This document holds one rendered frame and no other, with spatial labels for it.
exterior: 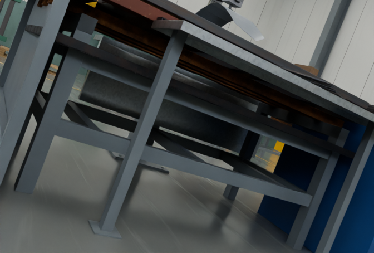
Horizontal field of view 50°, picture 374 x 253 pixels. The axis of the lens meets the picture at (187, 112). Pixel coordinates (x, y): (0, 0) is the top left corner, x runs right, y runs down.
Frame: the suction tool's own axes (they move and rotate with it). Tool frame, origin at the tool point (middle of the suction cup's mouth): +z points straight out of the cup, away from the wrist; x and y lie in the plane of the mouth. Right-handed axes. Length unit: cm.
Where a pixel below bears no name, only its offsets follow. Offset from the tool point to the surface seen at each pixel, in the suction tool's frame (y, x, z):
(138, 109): -6, 42, 65
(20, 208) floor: -77, -43, 100
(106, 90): -28, 45, 61
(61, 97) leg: -73, -29, 63
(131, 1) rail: -62, -30, 22
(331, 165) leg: 66, -43, 53
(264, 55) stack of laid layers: 1.1, -37.0, 17.8
